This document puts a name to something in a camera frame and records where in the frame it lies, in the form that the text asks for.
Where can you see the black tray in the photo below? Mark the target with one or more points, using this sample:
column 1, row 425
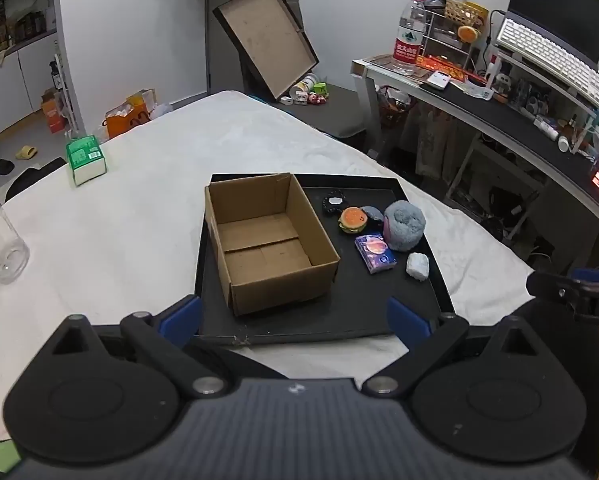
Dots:
column 379, row 300

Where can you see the white cabinet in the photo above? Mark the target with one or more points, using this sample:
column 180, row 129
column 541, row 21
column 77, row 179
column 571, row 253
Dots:
column 9, row 90

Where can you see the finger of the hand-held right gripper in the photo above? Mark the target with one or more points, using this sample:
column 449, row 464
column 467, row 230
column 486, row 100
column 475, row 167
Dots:
column 549, row 286

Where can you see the orange plush on rack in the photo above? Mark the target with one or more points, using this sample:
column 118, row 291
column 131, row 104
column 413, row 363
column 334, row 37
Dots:
column 469, row 33

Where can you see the clear glass jar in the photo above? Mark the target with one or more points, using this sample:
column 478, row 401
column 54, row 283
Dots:
column 1, row 245

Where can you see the grey elephant plush toy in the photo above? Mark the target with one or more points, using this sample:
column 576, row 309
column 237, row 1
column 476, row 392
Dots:
column 374, row 214

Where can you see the grey bench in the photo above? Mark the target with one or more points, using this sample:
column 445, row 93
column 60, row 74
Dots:
column 337, row 115

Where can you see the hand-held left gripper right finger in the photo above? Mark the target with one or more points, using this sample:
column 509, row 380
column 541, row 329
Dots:
column 407, row 320

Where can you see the black stitched plush toy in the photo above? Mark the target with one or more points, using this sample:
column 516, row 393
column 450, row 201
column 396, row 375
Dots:
column 334, row 203

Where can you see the blue fluffy plush toy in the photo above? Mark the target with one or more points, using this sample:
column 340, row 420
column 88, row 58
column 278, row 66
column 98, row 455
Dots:
column 404, row 225

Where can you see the clear water bottle red label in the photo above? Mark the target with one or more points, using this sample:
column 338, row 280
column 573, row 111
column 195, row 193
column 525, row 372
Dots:
column 409, row 35

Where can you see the orange burger plush toy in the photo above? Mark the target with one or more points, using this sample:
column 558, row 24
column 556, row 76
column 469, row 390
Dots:
column 353, row 220

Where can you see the small white stone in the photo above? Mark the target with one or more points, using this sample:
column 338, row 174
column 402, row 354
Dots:
column 418, row 266

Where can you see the black curved desk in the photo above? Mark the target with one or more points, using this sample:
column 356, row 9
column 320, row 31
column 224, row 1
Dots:
column 504, row 116

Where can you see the black slipper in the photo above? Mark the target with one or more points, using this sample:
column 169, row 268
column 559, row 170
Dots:
column 2, row 166

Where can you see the brown board with black frame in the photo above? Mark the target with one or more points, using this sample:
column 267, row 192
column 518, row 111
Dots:
column 267, row 42

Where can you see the white keyboard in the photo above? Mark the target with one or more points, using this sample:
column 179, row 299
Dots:
column 549, row 57

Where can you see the orange box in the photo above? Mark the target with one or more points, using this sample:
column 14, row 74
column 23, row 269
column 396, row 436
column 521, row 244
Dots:
column 54, row 112

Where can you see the yellow slipper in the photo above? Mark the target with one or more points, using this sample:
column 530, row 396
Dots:
column 26, row 152

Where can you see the wicker basket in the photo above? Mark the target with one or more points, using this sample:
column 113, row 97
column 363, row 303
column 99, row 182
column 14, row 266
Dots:
column 463, row 12

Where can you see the beige tote bag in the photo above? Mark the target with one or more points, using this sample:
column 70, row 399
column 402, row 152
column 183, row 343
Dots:
column 434, row 142

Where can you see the orange paper bag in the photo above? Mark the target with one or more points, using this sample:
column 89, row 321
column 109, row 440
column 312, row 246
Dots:
column 127, row 120

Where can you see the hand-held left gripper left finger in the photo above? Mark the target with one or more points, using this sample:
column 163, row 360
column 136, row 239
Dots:
column 182, row 317

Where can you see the black cloth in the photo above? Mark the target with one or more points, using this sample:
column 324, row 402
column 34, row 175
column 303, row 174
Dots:
column 34, row 177

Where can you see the white power bank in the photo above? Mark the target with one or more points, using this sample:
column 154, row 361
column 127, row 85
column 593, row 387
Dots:
column 438, row 81

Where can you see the white tin can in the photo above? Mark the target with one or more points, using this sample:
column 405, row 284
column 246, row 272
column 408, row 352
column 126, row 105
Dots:
column 304, row 86

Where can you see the green toy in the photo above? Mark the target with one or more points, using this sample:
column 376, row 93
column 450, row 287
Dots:
column 321, row 91

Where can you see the green tissue box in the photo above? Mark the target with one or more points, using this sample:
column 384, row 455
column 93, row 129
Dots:
column 85, row 157

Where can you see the brown cardboard box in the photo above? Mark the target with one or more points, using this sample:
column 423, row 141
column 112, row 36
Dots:
column 269, row 240

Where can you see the black monitor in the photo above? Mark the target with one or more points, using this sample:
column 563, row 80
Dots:
column 559, row 5

